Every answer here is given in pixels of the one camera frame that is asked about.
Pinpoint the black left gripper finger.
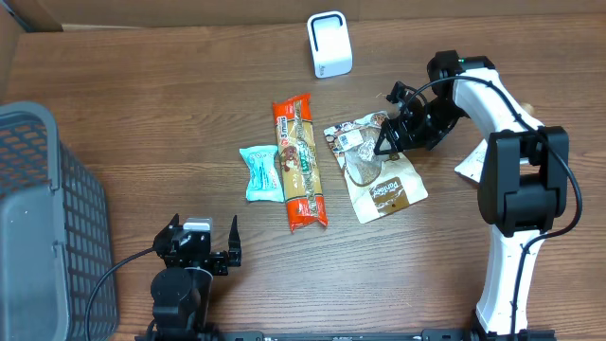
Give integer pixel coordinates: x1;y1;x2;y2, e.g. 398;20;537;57
152;213;179;246
228;215;241;267

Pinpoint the brown white nut pouch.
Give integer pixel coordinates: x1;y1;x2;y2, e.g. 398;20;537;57
324;111;428;224

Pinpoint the white cream tube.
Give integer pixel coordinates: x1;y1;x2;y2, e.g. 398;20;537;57
454;102;543;184

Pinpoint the teal snack packet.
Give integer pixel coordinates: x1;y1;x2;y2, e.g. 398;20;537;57
240;145;284;203

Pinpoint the orange spaghetti packet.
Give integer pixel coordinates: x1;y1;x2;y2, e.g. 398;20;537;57
273;93;329;232

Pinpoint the grey plastic basket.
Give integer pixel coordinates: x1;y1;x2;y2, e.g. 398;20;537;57
1;101;119;341

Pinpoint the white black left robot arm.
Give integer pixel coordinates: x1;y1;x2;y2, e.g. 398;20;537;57
145;215;242;340

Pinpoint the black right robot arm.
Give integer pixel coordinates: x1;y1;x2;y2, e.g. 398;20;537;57
374;50;579;340

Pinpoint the white barcode scanner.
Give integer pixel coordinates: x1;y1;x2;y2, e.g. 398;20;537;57
307;10;353;79

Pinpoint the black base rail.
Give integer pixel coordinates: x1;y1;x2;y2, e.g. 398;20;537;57
134;326;558;341

